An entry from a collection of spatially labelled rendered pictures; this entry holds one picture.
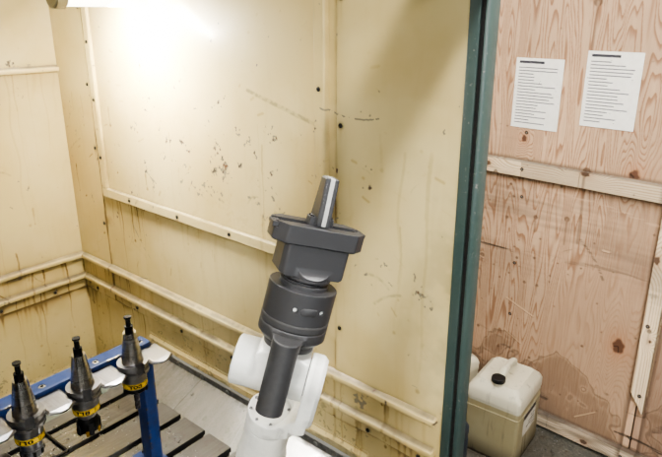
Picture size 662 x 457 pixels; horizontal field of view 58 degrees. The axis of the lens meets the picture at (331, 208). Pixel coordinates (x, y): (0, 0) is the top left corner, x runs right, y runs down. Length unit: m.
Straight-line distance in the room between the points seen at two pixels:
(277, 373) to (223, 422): 1.08
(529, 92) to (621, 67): 0.38
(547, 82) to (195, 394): 1.85
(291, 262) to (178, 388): 1.27
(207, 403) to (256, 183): 0.72
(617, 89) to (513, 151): 0.51
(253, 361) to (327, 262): 0.16
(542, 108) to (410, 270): 1.62
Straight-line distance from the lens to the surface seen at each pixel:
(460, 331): 1.23
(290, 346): 0.73
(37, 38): 2.17
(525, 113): 2.78
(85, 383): 1.29
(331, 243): 0.74
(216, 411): 1.85
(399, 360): 1.35
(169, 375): 2.02
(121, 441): 1.69
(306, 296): 0.73
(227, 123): 1.51
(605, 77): 2.64
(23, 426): 1.26
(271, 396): 0.76
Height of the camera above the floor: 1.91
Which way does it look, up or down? 18 degrees down
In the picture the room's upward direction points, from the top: straight up
